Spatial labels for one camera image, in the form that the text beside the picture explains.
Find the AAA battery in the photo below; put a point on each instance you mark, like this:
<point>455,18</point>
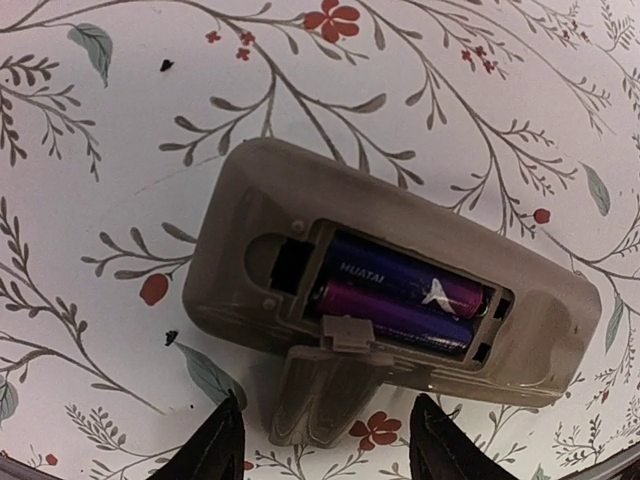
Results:
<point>404,277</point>
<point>421,328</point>

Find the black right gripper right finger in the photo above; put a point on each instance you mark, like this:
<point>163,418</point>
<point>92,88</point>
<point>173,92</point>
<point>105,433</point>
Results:
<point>439,449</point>

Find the grey remote battery cover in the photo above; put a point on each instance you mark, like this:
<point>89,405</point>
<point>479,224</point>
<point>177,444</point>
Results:
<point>323,389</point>

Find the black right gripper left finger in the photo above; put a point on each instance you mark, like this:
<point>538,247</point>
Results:
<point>216,451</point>

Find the floral patterned table mat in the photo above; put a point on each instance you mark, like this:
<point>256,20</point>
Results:
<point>117,118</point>

